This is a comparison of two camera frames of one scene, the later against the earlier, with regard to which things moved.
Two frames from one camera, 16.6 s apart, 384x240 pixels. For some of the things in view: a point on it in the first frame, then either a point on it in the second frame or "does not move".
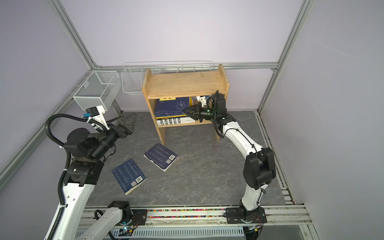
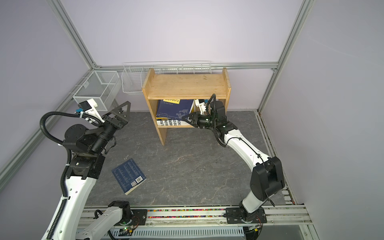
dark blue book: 128,175 does not move
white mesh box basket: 101,88 does not move
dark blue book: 161,156 -> 173,108
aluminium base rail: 283,216 does not move
